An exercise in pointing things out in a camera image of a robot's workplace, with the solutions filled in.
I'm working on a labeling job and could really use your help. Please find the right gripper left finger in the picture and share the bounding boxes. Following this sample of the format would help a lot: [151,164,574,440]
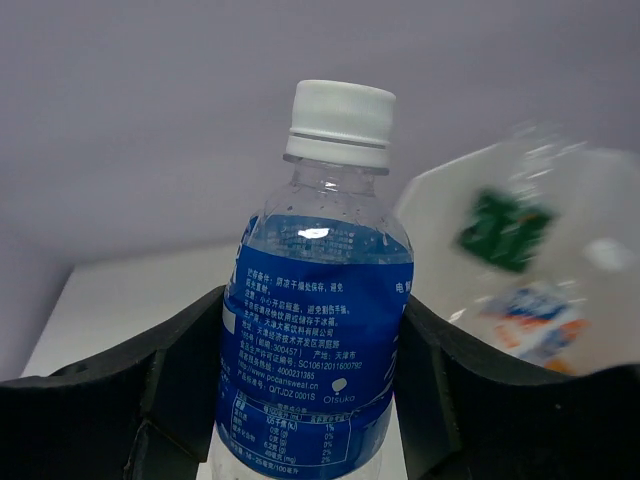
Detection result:
[1,287,224,479]

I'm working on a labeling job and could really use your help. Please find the green label plastic bottle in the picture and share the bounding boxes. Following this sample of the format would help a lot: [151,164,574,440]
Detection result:
[452,184,626,276]

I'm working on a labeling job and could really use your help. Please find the white translucent bin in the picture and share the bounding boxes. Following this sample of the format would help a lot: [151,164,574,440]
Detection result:
[396,125,639,375]

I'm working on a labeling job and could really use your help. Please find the blue label plastic bottle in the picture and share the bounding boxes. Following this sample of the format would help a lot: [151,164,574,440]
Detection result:
[210,80,414,479]

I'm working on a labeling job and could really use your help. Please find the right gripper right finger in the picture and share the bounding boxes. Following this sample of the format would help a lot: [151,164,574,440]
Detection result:
[394,299,639,479]

